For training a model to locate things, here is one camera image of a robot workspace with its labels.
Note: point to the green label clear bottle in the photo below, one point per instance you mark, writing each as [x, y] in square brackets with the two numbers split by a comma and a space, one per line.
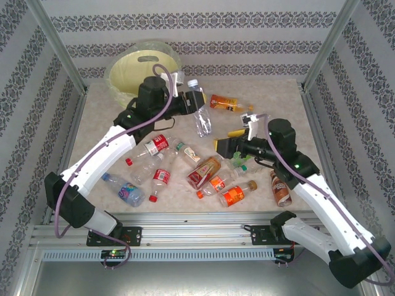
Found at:
[240, 155]

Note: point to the large clear bottle white cap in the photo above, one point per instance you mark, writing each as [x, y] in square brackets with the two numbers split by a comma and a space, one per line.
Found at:
[203, 123]

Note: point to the clear bottle green neck band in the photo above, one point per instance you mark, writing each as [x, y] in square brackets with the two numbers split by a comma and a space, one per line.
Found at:
[243, 169]

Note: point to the orange label bottle brown cap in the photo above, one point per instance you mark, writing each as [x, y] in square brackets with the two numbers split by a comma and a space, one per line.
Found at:
[234, 195]

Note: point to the red label bottle red cap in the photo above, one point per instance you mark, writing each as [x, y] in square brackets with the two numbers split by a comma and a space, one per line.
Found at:
[159, 143]
[161, 178]

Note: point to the brown coffee drink bottle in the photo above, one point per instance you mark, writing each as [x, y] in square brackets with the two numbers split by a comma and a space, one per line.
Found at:
[281, 192]

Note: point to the crushed clear bottle white cap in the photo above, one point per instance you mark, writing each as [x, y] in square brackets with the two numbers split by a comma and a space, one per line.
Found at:
[143, 172]

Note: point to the blue cap colourful label bottle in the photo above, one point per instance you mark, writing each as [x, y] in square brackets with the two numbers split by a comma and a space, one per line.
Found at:
[129, 191]

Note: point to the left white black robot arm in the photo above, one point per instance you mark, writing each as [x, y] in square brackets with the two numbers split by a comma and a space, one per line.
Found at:
[92, 160]

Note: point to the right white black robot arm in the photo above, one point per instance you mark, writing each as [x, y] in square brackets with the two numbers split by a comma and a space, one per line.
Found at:
[324, 203]

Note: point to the cream plastic bin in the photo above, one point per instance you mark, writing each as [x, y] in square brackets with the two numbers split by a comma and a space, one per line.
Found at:
[126, 74]

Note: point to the yellow-green bin liner bag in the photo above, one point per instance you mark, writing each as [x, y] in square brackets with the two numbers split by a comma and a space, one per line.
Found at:
[114, 92]

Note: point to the orange juice bottle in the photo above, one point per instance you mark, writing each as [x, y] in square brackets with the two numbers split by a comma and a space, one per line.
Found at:
[222, 101]

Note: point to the small circuit board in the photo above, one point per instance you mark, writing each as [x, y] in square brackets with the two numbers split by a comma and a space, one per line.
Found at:
[284, 255]
[114, 253]

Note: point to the grey sheet metal panel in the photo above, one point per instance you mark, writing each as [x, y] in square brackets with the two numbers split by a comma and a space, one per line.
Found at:
[197, 280]

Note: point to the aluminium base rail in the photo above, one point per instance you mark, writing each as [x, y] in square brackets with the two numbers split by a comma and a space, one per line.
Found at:
[197, 229]

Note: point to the aluminium frame post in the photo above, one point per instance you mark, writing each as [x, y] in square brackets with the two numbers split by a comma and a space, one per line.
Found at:
[58, 46]
[327, 46]

